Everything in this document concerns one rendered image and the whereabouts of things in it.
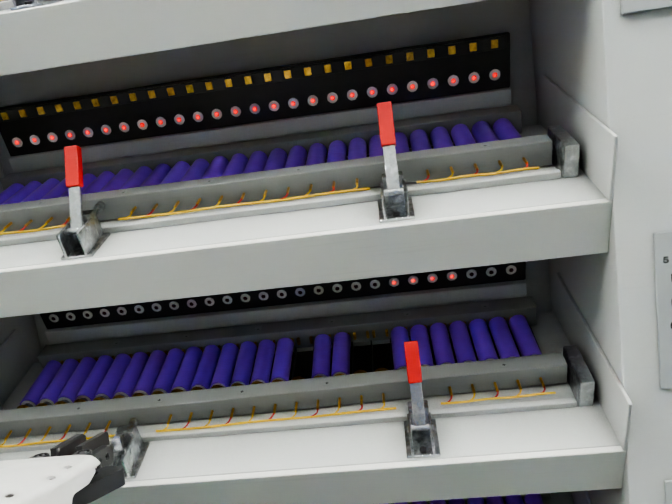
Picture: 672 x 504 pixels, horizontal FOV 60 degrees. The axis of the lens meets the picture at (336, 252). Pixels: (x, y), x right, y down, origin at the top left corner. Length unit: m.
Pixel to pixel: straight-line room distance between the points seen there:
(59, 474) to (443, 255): 0.31
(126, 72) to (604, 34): 0.49
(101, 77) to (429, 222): 0.43
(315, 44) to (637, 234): 0.38
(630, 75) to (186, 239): 0.36
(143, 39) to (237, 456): 0.36
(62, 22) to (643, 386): 0.53
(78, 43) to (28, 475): 0.32
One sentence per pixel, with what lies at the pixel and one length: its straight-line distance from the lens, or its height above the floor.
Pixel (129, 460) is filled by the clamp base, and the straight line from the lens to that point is 0.57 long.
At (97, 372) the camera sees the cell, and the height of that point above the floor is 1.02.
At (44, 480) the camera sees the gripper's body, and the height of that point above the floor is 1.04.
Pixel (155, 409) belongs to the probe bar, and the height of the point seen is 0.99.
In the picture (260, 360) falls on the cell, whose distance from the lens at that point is 0.61.
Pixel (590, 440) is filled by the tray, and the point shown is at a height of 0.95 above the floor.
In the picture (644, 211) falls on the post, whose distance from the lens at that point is 0.49.
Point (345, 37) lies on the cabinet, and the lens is 0.66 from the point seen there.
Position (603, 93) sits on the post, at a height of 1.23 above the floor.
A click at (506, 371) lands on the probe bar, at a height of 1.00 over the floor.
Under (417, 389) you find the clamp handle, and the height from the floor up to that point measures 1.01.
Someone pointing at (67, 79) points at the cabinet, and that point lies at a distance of 0.75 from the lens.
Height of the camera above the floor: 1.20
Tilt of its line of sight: 9 degrees down
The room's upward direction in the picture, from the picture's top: 7 degrees counter-clockwise
